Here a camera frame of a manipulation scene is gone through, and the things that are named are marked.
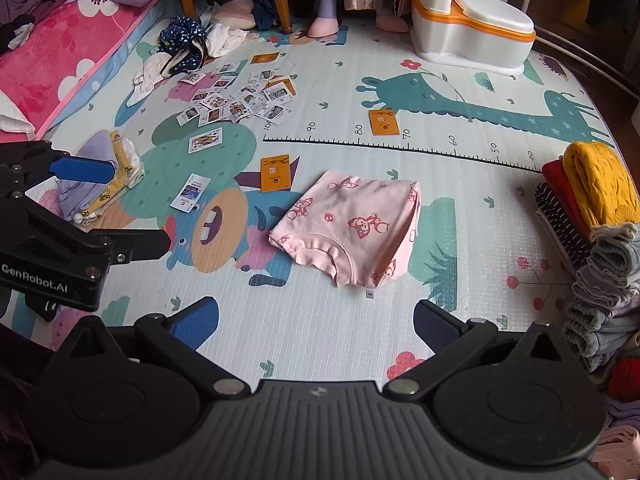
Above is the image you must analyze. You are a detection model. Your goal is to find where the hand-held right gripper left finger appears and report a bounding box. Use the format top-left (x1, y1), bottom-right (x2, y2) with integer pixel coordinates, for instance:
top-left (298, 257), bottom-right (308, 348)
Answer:
top-left (65, 296), bottom-right (251, 401)

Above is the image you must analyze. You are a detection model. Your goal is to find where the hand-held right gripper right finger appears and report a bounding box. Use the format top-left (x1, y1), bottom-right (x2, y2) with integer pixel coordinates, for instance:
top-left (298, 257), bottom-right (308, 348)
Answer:
top-left (382, 300), bottom-right (571, 401)

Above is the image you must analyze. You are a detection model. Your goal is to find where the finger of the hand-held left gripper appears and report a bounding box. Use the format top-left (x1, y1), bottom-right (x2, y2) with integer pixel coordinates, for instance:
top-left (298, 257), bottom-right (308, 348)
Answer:
top-left (20, 195), bottom-right (172, 266)
top-left (0, 141), bottom-right (117, 196)

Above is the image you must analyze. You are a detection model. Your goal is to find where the pink printed garment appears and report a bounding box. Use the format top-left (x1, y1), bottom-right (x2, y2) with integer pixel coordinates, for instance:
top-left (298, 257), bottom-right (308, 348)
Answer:
top-left (268, 170), bottom-right (422, 288)

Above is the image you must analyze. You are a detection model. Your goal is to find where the folded purple garment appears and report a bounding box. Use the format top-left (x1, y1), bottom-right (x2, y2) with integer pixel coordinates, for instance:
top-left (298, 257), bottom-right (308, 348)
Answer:
top-left (57, 130), bottom-right (120, 222)

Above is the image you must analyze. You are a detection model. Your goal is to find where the folded yellow printed garment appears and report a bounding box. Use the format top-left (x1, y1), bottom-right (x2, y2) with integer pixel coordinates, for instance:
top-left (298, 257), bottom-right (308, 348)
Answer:
top-left (80, 130), bottom-right (146, 226)

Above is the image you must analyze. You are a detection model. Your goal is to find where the cartoon animal play mat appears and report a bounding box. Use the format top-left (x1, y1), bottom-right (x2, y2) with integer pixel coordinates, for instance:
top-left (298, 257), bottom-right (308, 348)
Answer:
top-left (0, 22), bottom-right (626, 396)

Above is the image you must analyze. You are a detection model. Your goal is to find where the cream crumpled garment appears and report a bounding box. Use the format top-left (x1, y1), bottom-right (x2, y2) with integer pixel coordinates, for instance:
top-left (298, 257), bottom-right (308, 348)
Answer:
top-left (132, 52), bottom-right (177, 108)

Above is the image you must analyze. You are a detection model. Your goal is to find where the pink floral mattress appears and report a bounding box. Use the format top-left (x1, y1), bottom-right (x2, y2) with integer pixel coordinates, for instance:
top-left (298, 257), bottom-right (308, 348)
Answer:
top-left (0, 0), bottom-right (168, 141)

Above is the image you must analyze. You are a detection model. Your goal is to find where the scattered playing cards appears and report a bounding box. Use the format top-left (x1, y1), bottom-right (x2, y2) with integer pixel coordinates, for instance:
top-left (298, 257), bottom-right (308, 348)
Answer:
top-left (170, 51), bottom-right (403, 213)

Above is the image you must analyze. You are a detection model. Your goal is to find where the folded dark striped garment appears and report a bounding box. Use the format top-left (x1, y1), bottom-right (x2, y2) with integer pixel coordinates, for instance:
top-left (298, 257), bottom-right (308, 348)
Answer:
top-left (534, 182), bottom-right (594, 267)

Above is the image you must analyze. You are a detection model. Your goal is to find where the navy dotted garment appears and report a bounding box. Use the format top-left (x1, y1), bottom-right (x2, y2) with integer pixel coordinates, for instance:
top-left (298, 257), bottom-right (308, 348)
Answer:
top-left (159, 16), bottom-right (208, 76)

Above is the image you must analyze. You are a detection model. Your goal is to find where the stack of grey fleece garments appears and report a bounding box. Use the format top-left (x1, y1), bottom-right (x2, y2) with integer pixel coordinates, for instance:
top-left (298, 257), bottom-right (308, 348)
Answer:
top-left (562, 222), bottom-right (640, 373)

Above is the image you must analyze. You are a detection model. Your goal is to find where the folded red garment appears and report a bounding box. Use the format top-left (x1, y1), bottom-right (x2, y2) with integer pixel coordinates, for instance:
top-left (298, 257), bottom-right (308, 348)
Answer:
top-left (541, 159), bottom-right (592, 227)

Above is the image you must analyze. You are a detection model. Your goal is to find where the white crumpled garment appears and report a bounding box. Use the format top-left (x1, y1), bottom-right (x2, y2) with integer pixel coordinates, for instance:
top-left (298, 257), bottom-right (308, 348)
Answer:
top-left (205, 22), bottom-right (249, 58)

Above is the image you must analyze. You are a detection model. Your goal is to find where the red cloth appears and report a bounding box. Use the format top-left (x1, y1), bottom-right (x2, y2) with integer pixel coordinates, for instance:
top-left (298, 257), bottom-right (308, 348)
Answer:
top-left (607, 355), bottom-right (640, 403)

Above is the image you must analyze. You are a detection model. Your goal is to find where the lavender cloth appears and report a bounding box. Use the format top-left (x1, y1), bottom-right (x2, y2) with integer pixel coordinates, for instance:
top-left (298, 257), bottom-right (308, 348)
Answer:
top-left (602, 395), bottom-right (640, 428)

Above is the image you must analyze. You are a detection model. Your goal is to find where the yellow knit sweater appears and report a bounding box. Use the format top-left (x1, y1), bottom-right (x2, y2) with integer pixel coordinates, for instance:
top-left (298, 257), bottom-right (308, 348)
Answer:
top-left (562, 141), bottom-right (640, 231)

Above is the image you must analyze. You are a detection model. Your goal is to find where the pink plush cushion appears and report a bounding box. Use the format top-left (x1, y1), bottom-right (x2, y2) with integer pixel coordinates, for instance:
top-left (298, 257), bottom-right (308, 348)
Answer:
top-left (210, 0), bottom-right (256, 31)

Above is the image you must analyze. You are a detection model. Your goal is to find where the blue crumpled cloth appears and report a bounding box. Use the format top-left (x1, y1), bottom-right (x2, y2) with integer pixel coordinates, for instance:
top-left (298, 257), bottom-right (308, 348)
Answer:
top-left (252, 0), bottom-right (281, 31)

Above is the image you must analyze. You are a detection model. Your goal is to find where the white and orange potty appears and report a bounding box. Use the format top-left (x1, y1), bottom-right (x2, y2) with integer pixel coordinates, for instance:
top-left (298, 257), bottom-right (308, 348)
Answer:
top-left (411, 0), bottom-right (537, 76)

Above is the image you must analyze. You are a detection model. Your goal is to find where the white tube rail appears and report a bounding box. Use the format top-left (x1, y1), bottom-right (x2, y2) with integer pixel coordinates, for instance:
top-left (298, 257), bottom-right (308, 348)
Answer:
top-left (520, 0), bottom-right (640, 101)

